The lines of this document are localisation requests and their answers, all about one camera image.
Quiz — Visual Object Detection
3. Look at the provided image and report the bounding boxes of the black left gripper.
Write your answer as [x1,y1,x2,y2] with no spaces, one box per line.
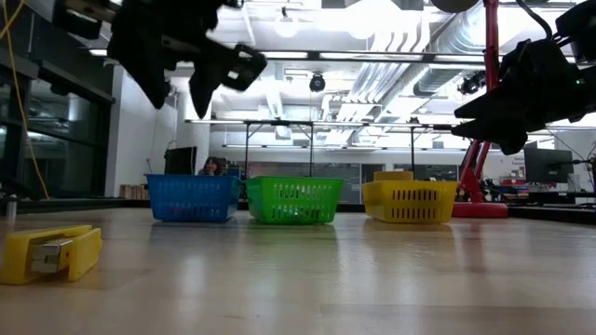
[50,0,243,120]

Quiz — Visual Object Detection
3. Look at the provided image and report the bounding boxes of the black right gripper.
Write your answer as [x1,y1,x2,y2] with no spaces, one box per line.
[450,39,596,156]

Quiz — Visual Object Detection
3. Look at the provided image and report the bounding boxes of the yellow tape roll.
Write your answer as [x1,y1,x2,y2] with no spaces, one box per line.
[372,169,415,183]

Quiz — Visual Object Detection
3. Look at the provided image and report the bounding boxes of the black monitor on arm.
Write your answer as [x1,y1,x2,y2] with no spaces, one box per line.
[522,147,576,184]

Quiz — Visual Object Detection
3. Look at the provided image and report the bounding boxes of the yellow mini stapler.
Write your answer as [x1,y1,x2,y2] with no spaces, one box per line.
[0,224,104,287]

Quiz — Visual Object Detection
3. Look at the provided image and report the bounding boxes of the black spotlight cluster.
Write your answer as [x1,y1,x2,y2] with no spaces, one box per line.
[458,69,486,97]

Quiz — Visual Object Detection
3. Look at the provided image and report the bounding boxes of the black computer monitor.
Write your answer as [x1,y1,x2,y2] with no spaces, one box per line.
[163,145,198,177]

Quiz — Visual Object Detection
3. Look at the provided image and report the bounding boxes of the red desk lamp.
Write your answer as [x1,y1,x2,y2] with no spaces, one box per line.
[428,0,510,220]

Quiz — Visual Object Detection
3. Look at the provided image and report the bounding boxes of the person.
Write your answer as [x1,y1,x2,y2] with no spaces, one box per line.
[198,155,228,177]

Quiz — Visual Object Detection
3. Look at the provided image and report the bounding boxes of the wooden crate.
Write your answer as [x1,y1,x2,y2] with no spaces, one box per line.
[119,183,151,201]

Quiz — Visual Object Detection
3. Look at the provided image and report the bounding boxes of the blue plastic basket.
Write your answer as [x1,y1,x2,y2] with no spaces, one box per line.
[144,173,244,223]

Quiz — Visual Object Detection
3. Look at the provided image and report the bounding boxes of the black round spotlight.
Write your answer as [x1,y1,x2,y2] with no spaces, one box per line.
[308,73,328,94]

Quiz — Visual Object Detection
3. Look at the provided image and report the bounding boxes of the yellow plastic basket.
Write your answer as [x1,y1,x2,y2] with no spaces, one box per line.
[361,180,460,225]

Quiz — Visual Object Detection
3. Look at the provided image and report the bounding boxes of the green plastic basket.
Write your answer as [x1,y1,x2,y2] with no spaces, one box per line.
[244,175,345,225]

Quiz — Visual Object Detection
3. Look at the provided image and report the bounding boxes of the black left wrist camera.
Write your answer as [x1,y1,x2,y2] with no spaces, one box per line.
[222,43,269,93]

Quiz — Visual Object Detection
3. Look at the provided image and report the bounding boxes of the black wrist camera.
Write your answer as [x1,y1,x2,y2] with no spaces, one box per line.
[555,0,596,62]
[222,43,269,93]

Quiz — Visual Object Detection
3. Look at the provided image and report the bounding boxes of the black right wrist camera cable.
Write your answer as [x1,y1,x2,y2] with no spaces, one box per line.
[514,0,556,42]

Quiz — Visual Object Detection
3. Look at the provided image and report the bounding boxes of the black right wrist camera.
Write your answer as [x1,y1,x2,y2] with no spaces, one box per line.
[555,0,596,62]

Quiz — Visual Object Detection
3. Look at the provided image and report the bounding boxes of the yellow extension cable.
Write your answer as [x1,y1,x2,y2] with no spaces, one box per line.
[0,0,51,201]

